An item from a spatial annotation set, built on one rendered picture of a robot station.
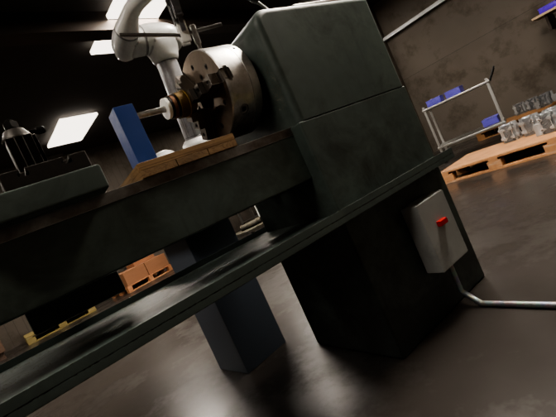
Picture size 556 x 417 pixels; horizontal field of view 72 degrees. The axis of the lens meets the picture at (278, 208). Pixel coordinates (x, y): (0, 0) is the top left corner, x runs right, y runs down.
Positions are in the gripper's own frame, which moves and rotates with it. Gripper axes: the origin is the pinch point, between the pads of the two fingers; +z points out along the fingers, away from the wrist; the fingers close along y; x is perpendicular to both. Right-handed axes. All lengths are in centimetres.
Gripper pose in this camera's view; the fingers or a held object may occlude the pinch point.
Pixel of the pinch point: (184, 33)
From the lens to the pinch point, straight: 146.8
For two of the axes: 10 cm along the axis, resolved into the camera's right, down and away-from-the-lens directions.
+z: 3.2, 9.3, 1.9
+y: 2.8, 1.0, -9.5
